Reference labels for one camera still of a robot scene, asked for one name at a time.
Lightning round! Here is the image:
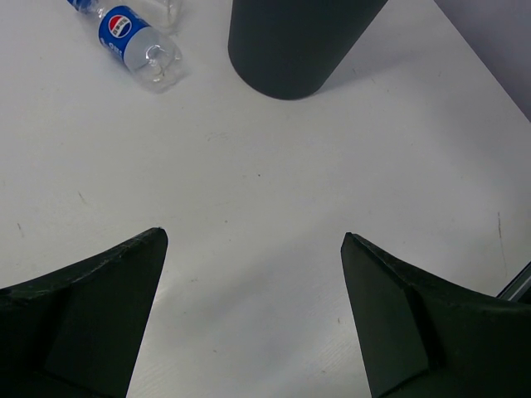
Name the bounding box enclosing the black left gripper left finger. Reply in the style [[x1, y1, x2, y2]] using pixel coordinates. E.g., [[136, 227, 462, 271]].
[[1, 228, 168, 397]]

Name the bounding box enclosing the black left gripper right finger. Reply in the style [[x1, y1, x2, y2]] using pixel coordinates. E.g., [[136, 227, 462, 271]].
[[341, 233, 530, 397]]

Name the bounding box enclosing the Pepsi label clear bottle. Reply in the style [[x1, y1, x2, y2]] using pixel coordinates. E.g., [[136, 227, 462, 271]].
[[69, 1, 184, 93]]

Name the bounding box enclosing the dark grey plastic bin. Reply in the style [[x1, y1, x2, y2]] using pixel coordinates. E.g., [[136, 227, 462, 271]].
[[227, 0, 386, 100]]

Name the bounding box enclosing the clear empty plastic bottle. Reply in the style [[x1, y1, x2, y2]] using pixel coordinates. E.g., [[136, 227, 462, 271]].
[[153, 0, 183, 34]]

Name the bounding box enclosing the metal base rail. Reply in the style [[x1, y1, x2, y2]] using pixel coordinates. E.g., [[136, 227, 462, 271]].
[[497, 263, 531, 304]]

